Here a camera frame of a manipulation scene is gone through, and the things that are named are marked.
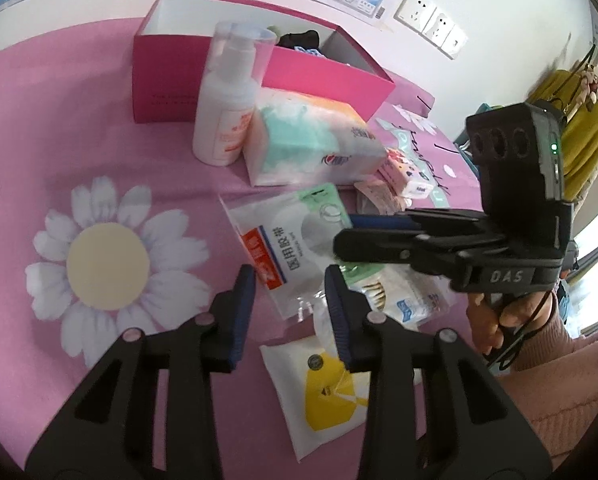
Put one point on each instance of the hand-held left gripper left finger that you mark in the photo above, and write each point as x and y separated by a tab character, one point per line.
241	310

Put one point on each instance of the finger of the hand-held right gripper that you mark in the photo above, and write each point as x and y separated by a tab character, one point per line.
389	247
429	221

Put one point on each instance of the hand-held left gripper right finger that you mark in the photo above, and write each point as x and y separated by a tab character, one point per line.
339	320

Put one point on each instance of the small floral tissue pack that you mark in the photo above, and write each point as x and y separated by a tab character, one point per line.
409	175

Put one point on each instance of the clear pink packet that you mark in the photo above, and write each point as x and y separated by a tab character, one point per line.
379	197

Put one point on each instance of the cotton swab pack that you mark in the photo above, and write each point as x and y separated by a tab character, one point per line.
409	295

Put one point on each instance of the yellow white wet wipes pack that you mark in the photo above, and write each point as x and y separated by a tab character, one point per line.
304	390

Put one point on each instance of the green mask packet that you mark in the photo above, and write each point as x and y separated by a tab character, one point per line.
324	202

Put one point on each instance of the clear bag with red label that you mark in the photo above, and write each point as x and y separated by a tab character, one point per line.
279	240

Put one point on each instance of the pink cardboard box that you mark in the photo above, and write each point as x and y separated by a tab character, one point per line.
329	80

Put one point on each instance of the blue gingham scrunchie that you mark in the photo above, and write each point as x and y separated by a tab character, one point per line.
309	50

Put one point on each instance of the black scrunchie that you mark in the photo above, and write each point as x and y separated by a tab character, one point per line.
299	40

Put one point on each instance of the person's right forearm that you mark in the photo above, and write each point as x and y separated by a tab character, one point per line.
569	390

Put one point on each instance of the person's right hand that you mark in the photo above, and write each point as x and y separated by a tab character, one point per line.
484	330

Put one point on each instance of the yellow hanging garment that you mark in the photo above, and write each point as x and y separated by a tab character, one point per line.
584	140

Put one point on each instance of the pink white hanging ornament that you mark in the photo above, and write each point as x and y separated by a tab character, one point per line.
593	77

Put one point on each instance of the large pastel tissue pack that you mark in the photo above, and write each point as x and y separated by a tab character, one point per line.
304	140

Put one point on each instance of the white pump bottle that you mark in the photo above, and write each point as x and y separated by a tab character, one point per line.
224	110

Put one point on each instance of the white wall socket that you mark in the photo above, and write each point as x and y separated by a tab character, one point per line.
436	27
415	7
455	41

